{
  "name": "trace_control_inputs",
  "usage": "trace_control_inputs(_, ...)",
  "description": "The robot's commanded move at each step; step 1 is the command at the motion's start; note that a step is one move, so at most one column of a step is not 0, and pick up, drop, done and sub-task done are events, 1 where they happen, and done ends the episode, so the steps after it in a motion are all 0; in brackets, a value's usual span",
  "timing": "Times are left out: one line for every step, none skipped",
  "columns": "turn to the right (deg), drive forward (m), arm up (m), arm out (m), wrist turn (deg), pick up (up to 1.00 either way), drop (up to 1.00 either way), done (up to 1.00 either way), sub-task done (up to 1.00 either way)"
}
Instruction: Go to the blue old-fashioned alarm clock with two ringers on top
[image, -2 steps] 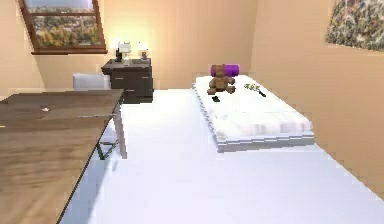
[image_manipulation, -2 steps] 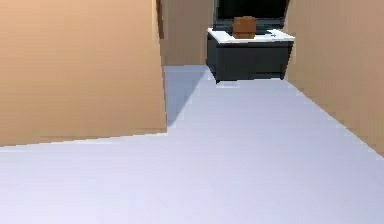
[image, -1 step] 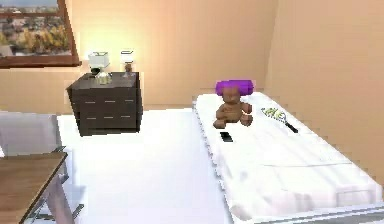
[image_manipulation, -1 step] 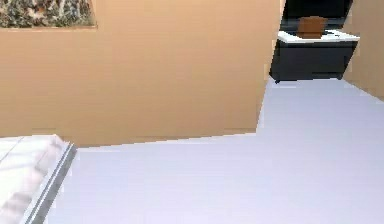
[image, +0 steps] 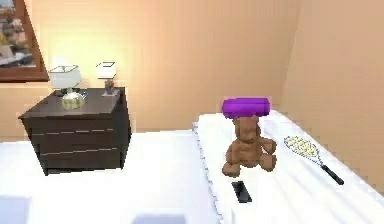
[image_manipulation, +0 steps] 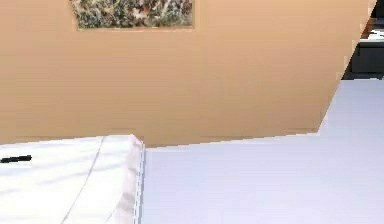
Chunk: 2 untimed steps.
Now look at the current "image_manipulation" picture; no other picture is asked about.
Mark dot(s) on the dark cabinet with white top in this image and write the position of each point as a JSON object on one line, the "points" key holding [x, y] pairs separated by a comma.
{"points": [[368, 56]]}

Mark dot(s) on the framed floral wall picture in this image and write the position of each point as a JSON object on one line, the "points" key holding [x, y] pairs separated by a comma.
{"points": [[133, 13]]}

